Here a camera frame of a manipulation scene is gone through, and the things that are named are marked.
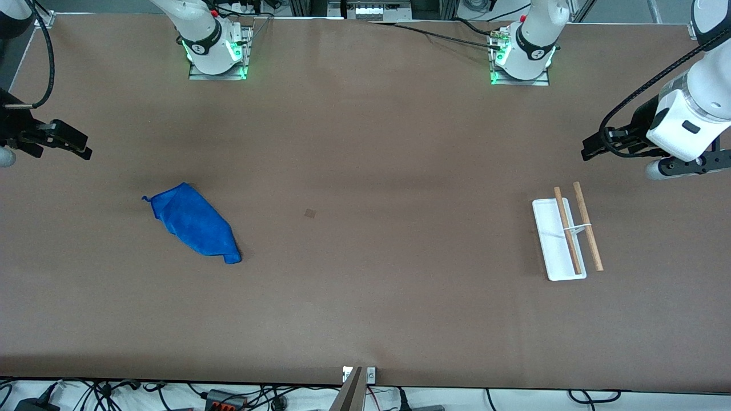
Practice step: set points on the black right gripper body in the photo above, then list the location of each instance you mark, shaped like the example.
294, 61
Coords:
12, 129

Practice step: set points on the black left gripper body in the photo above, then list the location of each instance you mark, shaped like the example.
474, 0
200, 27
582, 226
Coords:
642, 123

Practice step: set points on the blue microfiber towel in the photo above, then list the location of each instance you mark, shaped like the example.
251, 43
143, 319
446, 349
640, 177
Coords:
194, 225

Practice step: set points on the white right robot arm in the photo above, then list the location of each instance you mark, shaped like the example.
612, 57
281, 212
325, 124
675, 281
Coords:
200, 34

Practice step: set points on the black power adapter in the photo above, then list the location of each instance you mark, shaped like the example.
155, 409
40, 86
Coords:
34, 405

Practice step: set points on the white power strip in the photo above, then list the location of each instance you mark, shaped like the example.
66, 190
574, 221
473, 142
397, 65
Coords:
368, 10

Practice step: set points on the black box orange connectors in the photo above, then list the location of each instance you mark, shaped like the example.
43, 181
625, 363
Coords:
225, 402

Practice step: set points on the black floor plug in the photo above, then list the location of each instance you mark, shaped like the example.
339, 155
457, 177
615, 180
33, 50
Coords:
422, 407

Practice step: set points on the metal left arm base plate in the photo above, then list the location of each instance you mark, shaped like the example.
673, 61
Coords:
537, 81

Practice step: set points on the metal table corner bracket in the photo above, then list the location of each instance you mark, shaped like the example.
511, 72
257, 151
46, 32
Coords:
44, 20
698, 29

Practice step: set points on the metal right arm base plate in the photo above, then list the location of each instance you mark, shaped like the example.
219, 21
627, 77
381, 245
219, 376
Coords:
197, 76

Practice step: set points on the white table edge bracket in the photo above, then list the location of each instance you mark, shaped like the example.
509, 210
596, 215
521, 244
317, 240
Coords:
371, 375

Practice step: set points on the grey aluminium post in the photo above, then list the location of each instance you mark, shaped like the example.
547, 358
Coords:
349, 394

